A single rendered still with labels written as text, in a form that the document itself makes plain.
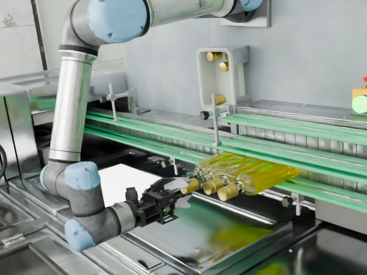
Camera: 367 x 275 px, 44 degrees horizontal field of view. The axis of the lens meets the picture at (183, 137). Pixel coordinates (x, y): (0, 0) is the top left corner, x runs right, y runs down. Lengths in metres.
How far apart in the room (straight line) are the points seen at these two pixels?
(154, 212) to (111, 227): 0.12
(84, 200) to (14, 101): 1.03
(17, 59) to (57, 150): 3.80
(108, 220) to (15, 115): 1.03
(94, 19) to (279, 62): 0.69
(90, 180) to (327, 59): 0.76
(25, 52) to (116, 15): 3.95
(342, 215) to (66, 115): 0.78
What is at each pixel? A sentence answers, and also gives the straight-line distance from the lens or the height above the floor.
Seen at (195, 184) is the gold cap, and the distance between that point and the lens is 1.25.
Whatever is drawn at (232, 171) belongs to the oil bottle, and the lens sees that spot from 1.26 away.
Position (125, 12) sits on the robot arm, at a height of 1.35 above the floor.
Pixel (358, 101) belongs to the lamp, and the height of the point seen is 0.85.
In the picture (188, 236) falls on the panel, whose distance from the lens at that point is 1.27.
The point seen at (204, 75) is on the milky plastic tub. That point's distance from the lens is 1.65.
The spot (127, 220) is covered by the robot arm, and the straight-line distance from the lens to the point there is 1.09.
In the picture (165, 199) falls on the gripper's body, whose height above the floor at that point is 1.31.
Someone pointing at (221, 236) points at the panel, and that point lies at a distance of 1.25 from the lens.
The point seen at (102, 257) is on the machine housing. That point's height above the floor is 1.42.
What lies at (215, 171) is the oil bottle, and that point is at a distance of 1.30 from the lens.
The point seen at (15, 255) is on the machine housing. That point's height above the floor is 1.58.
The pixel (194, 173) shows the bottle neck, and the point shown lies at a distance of 1.32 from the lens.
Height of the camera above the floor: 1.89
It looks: 36 degrees down
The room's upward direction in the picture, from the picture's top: 107 degrees counter-clockwise
